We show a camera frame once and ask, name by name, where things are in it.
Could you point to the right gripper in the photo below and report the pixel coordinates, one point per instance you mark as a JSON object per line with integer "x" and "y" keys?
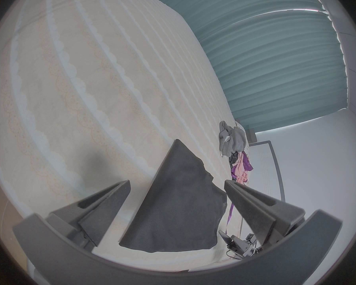
{"x": 240, "y": 249}

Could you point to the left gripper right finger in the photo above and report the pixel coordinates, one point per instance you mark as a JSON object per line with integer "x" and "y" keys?
{"x": 261, "y": 215}

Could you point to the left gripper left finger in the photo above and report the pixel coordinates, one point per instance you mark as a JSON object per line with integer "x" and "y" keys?
{"x": 95, "y": 221}

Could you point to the black T-shirt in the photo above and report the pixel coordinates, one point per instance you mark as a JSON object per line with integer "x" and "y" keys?
{"x": 178, "y": 206}

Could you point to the pile of clothes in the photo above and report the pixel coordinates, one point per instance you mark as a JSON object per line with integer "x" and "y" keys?
{"x": 241, "y": 168}

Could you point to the bed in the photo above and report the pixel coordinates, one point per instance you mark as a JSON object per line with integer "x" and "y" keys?
{"x": 106, "y": 85}

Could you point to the grey garment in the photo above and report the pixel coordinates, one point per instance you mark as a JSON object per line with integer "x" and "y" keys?
{"x": 234, "y": 139}

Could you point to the grey bedside table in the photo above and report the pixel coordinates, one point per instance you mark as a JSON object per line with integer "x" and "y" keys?
{"x": 251, "y": 135}

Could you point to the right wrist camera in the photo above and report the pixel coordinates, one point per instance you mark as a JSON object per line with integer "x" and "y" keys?
{"x": 250, "y": 238}

